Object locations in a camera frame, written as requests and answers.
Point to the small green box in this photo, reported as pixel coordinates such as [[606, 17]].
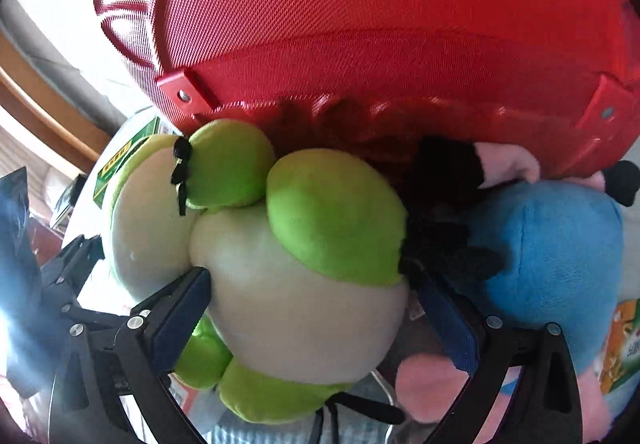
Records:
[[117, 158]]

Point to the red toy suitcase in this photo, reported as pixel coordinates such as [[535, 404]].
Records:
[[375, 23]]

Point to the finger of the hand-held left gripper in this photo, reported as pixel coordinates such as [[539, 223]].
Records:
[[17, 244], [72, 264]]

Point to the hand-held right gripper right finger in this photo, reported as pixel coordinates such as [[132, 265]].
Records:
[[450, 324]]

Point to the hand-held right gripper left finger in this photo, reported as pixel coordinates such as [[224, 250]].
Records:
[[180, 314]]

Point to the green frog plush toy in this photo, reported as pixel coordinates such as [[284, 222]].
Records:
[[300, 294]]

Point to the blue pink pig plush toy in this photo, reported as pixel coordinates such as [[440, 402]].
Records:
[[550, 249]]

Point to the flat orange green box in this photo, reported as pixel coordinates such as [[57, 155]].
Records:
[[622, 349]]

